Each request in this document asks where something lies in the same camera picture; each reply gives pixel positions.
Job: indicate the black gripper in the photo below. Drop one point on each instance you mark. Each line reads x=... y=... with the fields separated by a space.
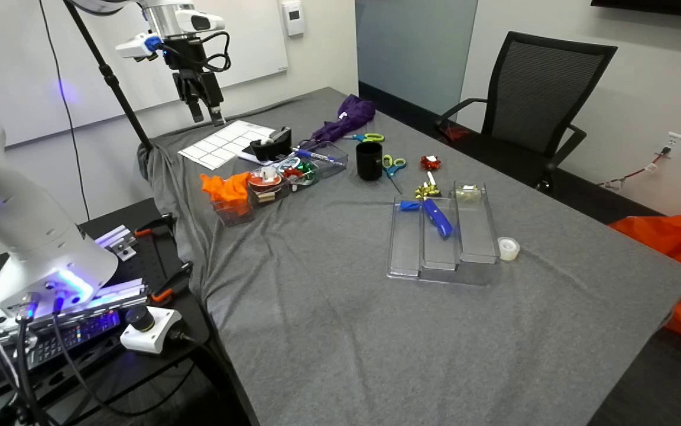
x=196 y=80

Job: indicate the black cup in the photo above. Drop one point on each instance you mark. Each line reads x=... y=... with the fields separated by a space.
x=369 y=162

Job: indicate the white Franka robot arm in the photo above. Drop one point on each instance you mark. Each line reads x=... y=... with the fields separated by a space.
x=35 y=227

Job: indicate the black open tray box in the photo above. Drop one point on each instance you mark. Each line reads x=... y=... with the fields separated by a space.
x=271 y=148

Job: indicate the clear flat plastic box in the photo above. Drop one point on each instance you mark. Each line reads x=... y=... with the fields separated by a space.
x=327 y=169

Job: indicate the white label sheet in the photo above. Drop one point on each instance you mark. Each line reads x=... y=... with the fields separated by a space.
x=226 y=145

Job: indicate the orange cloth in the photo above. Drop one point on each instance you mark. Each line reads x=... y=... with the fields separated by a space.
x=229 y=193

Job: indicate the red round bowl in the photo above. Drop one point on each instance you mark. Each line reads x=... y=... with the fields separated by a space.
x=265 y=187

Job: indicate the black tripod pole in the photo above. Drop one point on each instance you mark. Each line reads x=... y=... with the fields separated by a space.
x=113 y=83

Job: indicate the clear plastic container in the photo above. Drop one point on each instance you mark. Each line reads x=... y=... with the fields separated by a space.
x=237 y=213

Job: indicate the green gift bow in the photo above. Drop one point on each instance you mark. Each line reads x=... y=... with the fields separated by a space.
x=308 y=172

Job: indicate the purple folded umbrella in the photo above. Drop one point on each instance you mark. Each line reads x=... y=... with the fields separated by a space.
x=343 y=117

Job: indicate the green blue scissors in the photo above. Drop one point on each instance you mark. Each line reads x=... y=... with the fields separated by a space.
x=369 y=139

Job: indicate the green yellow scissors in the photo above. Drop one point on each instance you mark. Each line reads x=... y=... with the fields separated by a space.
x=393 y=165

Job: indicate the frosted glass panel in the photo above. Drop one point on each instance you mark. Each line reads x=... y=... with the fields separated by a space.
x=415 y=48

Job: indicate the small blue piece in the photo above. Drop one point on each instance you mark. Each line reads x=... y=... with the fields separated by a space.
x=407 y=207

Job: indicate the white emergency stop button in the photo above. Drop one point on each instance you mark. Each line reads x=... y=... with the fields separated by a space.
x=152 y=333

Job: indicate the gold gift bow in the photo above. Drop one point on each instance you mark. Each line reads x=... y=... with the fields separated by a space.
x=426 y=190

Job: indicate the metal robot mounting base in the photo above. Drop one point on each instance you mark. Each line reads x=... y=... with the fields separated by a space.
x=81 y=311

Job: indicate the blue clip tool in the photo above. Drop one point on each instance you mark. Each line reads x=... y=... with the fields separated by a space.
x=439 y=218

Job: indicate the black robot cart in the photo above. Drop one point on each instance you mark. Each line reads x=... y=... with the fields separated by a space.
x=159 y=382

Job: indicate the clear plastic tray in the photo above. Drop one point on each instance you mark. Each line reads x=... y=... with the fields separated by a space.
x=475 y=233

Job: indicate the grey tablecloth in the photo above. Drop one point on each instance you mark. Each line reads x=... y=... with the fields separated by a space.
x=402 y=333

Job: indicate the white tape roll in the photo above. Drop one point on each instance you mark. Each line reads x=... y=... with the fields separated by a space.
x=509 y=249

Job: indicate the black mesh office chair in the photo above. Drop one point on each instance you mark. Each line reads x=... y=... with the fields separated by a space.
x=542 y=96

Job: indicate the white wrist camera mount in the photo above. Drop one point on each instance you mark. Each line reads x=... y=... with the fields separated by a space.
x=199 y=20

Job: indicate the white wall whiteboard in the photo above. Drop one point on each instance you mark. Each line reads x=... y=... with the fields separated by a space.
x=120 y=85

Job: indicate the white wall thermostat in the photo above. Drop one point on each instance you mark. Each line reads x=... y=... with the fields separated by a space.
x=294 y=17

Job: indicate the silver metal bracket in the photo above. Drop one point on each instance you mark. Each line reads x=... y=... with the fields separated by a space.
x=116 y=240

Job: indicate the black wall television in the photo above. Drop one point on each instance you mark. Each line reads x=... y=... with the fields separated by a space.
x=657 y=6

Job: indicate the white wall socket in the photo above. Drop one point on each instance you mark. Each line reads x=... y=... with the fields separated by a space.
x=674 y=143

